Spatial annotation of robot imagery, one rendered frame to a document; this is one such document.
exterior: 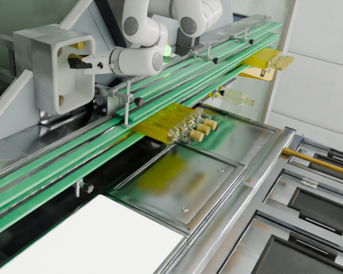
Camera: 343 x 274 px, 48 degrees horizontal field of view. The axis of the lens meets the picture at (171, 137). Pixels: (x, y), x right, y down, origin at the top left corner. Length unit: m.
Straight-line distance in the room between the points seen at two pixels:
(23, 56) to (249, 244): 0.89
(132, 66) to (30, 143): 0.38
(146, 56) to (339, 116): 6.56
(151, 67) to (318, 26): 6.21
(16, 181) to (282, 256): 0.79
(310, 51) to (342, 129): 1.52
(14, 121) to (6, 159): 0.15
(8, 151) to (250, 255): 0.76
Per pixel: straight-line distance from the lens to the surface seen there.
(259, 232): 1.30
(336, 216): 1.50
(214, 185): 1.38
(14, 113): 1.23
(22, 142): 1.20
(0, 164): 1.12
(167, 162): 1.46
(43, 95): 1.23
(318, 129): 7.60
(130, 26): 1.00
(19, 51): 1.25
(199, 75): 1.81
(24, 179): 1.08
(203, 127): 1.43
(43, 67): 1.19
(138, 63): 1.03
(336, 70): 7.21
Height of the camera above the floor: 1.62
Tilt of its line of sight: 23 degrees down
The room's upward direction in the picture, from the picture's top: 111 degrees clockwise
